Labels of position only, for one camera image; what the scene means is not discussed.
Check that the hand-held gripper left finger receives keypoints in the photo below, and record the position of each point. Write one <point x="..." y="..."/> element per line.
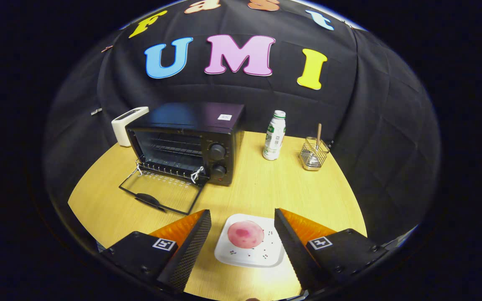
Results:
<point x="191" y="246"/>

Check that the pink round food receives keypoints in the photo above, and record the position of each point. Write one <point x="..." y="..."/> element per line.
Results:
<point x="245" y="234"/>

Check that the black backdrop cloth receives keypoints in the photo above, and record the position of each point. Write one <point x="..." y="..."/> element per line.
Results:
<point x="370" y="104"/>

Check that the white bread toaster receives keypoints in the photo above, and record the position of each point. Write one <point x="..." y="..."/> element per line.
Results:
<point x="120" y="125"/>

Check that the small metal clip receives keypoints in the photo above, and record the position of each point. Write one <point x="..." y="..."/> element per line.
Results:
<point x="96" y="111"/>

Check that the black toaster oven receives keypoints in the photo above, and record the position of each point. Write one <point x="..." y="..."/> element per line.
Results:
<point x="191" y="117"/>

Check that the wooden stick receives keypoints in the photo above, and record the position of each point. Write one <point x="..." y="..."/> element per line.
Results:
<point x="318" y="136"/>

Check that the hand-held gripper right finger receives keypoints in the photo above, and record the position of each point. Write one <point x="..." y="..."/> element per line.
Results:
<point x="297" y="251"/>

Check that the white green-label bottle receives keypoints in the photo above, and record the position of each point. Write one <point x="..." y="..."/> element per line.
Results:
<point x="274" y="138"/>

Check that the wooden clothespin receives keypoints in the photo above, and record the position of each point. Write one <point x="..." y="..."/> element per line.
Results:
<point x="107" y="48"/>

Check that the white square plate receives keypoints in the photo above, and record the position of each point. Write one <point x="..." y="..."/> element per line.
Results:
<point x="241" y="255"/>

